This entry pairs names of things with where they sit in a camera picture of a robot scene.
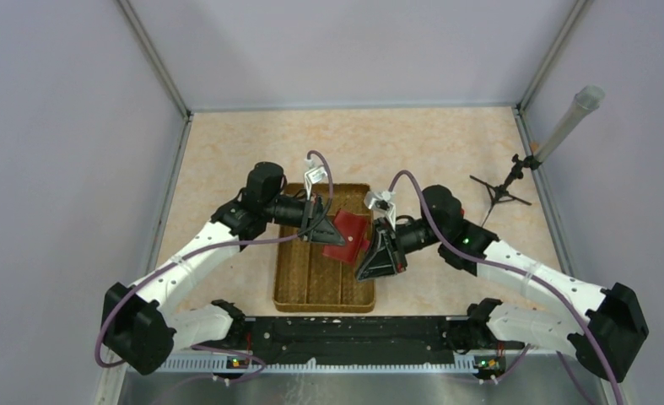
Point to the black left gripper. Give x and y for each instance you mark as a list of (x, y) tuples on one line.
[(325, 232)]

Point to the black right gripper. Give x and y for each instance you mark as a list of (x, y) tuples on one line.
[(388, 258)]

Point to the red leather card holder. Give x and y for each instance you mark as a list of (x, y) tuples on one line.
[(354, 230)]

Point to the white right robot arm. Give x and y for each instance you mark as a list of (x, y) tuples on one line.
[(602, 328)]

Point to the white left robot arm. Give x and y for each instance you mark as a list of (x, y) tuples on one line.
[(140, 322)]

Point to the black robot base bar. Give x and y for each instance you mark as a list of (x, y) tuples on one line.
[(360, 340)]

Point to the woven bamboo tray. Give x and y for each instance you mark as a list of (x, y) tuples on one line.
[(306, 281)]

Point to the black mini tripod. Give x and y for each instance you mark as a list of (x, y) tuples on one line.
[(500, 193)]

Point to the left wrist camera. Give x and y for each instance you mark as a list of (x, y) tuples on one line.
[(312, 176)]

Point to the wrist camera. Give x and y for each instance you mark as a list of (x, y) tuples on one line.
[(312, 176), (379, 201)]

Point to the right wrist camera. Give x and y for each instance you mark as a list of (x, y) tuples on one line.
[(379, 201)]

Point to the aluminium frame rail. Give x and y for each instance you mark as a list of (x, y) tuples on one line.
[(154, 59)]

